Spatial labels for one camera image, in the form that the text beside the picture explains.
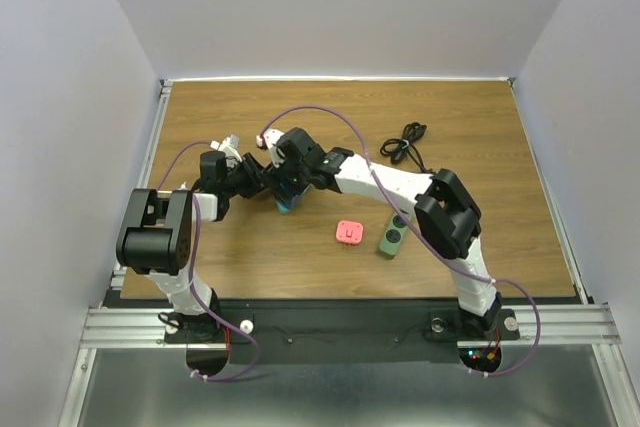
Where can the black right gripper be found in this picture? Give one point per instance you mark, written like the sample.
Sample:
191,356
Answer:
279,173

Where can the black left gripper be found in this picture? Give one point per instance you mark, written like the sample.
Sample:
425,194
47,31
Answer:
256,182

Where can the teal triangular power strip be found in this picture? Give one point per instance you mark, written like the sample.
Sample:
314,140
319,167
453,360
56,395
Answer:
286,207

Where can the blue cube socket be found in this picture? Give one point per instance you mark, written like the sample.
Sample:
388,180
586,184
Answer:
294,192

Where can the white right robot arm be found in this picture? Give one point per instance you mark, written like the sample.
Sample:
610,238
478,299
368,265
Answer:
448,219

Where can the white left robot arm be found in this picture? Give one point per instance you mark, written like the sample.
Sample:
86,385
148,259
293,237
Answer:
156,235

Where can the pink square socket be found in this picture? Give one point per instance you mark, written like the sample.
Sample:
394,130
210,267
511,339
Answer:
349,232

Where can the green power strip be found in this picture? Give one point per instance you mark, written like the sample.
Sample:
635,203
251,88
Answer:
392,238

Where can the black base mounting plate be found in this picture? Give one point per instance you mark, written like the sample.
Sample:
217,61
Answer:
218,360

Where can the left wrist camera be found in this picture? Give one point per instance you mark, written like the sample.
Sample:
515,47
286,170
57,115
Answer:
229,146

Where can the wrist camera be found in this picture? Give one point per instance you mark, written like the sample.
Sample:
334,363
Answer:
267,141
229,146

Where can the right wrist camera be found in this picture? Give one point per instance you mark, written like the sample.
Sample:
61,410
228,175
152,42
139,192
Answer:
267,141

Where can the aluminium table edge rail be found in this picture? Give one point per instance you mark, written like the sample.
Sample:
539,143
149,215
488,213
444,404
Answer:
159,113

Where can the front aluminium rail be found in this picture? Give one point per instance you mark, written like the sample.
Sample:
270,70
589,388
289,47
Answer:
367,322

